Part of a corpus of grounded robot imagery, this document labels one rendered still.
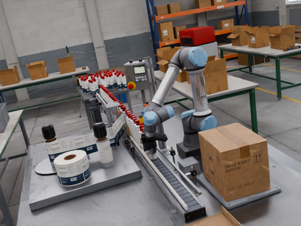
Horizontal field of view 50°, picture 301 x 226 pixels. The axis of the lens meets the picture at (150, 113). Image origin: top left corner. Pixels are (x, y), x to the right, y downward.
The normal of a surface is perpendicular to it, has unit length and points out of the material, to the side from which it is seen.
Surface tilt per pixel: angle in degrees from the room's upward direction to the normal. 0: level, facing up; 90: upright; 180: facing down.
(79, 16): 90
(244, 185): 90
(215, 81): 90
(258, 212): 0
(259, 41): 90
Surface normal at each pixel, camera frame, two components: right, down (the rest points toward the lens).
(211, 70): 0.35, 0.40
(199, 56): 0.48, 0.00
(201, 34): 0.43, 0.20
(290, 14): -0.96, 0.23
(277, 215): -0.17, -0.94
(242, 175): 0.22, 0.25
